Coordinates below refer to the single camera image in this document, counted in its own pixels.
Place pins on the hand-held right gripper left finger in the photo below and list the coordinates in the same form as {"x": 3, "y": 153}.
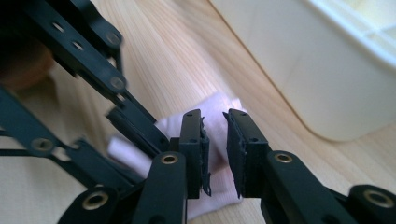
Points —
{"x": 191, "y": 155}

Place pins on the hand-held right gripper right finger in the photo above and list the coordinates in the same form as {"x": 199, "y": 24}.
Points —
{"x": 246, "y": 155}

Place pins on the pale pink white sock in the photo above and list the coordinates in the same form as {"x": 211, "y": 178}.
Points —
{"x": 218, "y": 124}

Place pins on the white plastic storage box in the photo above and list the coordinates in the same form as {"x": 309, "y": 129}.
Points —
{"x": 311, "y": 62}

